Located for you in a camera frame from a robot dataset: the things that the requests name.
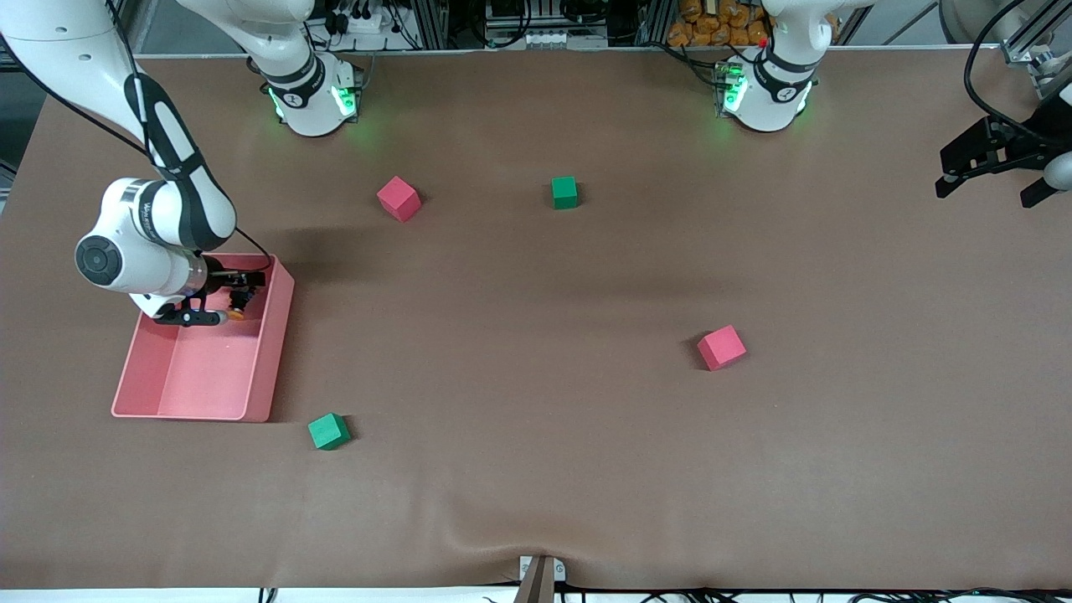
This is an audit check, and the metal table edge bracket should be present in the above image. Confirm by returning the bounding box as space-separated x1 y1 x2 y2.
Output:
518 554 567 603

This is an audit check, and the aluminium frame rail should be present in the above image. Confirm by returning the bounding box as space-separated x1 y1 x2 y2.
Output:
1001 0 1072 103

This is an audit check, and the bag of orange items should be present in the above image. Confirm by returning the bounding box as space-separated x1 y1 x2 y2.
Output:
667 0 776 48

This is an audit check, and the pink foam cube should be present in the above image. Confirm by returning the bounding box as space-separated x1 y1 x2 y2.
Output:
376 176 422 224
697 325 748 372

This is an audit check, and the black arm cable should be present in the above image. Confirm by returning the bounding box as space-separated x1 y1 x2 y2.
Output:
963 0 1058 145
0 0 275 273

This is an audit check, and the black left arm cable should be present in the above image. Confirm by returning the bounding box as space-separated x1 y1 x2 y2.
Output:
963 0 1058 145

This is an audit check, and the white terminal strip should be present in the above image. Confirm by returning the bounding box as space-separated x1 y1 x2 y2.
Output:
494 29 580 48

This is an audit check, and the white power strip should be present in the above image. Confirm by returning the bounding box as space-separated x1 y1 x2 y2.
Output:
331 7 388 36

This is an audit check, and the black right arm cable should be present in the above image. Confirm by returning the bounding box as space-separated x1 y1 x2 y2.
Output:
0 0 275 273

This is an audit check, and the pink plastic tray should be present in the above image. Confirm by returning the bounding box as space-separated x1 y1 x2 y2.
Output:
111 254 296 423

